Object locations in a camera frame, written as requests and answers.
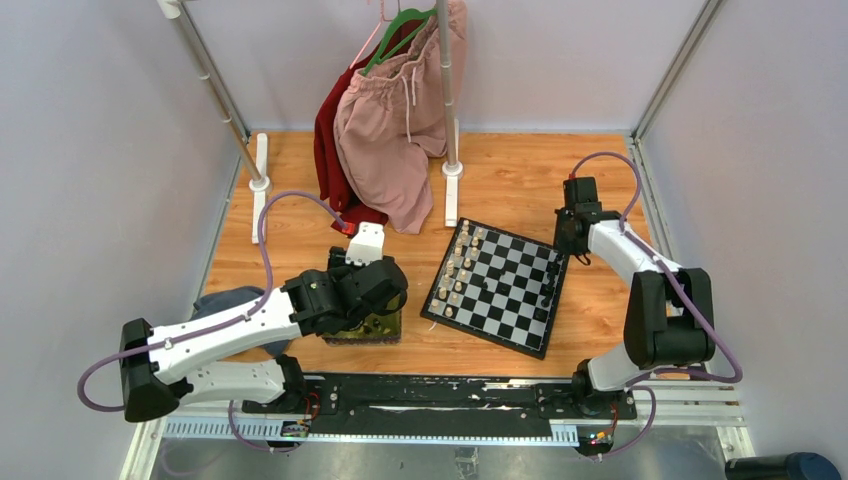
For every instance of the grey blue cloth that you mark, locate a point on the grey blue cloth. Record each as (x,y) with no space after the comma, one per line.
(244,298)

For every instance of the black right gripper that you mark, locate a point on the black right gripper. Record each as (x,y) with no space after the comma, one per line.
(561,246)

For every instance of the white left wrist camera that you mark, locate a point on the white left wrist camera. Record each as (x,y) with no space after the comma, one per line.
(366,246)

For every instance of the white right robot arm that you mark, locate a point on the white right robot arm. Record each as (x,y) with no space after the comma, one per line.
(669,308)

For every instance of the gold metal tin tray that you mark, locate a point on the gold metal tin tray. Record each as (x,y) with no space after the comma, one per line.
(376,329)

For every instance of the pink shorts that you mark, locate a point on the pink shorts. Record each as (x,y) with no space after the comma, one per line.
(390,122)

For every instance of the dark red garment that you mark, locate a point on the dark red garment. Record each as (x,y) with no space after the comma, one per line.
(333,184)

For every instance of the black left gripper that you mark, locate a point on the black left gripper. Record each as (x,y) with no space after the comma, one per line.
(338,267)

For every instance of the black and white chessboard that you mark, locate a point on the black and white chessboard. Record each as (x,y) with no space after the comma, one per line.
(510,316)

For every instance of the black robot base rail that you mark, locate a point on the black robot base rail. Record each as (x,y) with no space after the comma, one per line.
(460,411)

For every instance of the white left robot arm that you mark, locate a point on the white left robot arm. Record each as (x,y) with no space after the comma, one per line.
(169,366)

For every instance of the pink clothes hanger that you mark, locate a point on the pink clothes hanger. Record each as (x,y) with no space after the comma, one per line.
(368,49)

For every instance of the green clothes hanger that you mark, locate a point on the green clothes hanger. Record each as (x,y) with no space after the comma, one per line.
(388,47)

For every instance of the dark blue cylinder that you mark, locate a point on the dark blue cylinder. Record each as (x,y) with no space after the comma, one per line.
(793,466)

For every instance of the white clothes rack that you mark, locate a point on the white clothes rack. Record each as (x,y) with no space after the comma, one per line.
(256,165)

